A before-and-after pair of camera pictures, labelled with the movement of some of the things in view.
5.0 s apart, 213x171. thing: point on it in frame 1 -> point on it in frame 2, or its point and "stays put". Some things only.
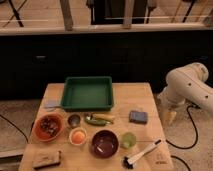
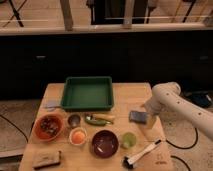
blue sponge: [138, 117] stays put
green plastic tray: [87, 94] stays put
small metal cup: [74, 120] stays put
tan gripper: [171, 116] -> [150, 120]
